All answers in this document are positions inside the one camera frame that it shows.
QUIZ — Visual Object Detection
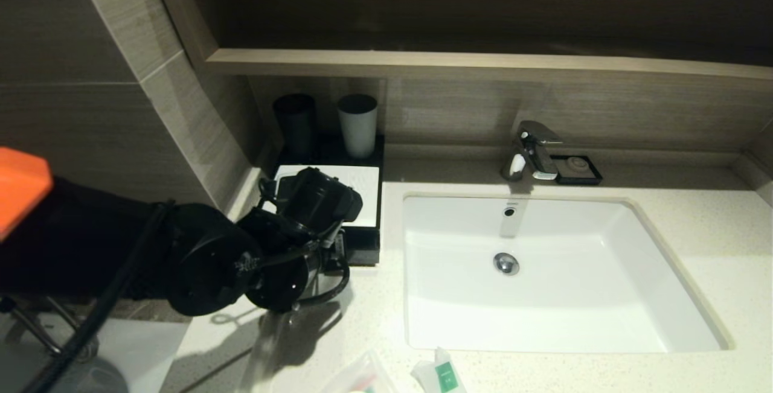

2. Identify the black cup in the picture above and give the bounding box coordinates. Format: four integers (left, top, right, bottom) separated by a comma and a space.
273, 94, 318, 163

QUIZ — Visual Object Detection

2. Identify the toothbrush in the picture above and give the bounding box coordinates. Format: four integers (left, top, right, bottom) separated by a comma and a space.
240, 312, 292, 393

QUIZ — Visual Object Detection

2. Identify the black box with white lid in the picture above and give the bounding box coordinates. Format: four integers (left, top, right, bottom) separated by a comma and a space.
266, 133, 385, 243

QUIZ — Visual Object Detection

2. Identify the grey cup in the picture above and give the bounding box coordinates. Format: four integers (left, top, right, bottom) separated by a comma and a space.
337, 94, 379, 159

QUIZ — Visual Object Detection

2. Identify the clear plastic packet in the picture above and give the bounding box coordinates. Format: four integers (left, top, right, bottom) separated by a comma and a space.
319, 350, 400, 393

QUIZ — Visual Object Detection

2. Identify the chrome drain stopper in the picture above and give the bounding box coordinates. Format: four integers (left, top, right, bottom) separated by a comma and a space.
493, 252, 520, 276

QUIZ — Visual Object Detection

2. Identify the chrome faucet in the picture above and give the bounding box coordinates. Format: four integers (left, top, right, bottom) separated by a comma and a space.
500, 120, 564, 182

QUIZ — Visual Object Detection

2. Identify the black soap dish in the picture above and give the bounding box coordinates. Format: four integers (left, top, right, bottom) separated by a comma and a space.
548, 155, 603, 186

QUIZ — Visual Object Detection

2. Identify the white sink basin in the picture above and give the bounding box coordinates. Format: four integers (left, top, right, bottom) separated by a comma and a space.
401, 194, 734, 355

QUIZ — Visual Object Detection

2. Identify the wooden wall shelf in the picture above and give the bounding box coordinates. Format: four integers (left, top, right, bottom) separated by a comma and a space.
204, 48, 773, 83

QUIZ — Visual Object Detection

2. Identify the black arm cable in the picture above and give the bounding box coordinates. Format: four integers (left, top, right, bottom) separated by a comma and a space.
24, 200, 176, 393

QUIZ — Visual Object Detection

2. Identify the metal shower hose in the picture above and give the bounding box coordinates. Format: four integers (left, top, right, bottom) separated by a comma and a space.
6, 299, 101, 363

